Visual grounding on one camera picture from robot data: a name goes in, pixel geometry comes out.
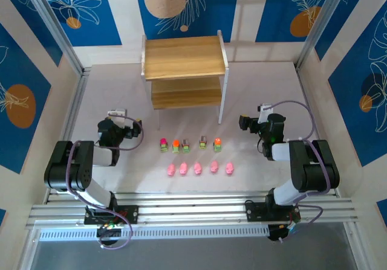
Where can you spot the green toy truck orange load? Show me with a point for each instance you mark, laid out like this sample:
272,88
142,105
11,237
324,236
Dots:
217,145
175,146

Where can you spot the green toy truck grey load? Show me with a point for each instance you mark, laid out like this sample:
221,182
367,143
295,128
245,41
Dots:
202,143
185,146

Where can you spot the pink plastic toy pig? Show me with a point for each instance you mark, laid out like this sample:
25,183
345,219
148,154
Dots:
183,168
229,169
197,168
214,168
171,169

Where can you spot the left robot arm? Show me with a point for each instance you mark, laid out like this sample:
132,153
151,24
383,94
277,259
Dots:
69,167

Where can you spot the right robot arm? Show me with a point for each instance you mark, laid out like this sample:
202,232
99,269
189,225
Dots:
314,167

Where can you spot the green toy truck pink load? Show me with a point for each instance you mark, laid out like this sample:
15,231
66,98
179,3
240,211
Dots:
163,145

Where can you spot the black connector block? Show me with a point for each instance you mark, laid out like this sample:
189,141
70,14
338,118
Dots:
276,236
106,240

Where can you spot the grey metal panel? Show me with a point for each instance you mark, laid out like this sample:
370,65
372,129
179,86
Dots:
193,255

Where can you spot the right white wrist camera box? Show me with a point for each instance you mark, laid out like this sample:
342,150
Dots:
267,110

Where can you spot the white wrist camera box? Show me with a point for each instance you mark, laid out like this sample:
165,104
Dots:
267,110
117,112

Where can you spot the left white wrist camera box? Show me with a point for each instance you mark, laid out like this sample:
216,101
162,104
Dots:
117,112

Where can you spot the aluminium table edge rail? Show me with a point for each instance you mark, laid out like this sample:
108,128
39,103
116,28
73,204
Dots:
75,107
303,90

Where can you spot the wooden shelf with white frame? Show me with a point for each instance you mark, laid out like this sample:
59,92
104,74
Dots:
181,55

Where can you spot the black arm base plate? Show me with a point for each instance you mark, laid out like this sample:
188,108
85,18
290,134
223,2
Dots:
254,212
133,214

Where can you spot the aluminium mounting rail frame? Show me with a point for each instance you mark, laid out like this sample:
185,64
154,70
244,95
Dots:
193,203

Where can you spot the aluminium frame post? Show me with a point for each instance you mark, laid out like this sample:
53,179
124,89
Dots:
325,25
57,30

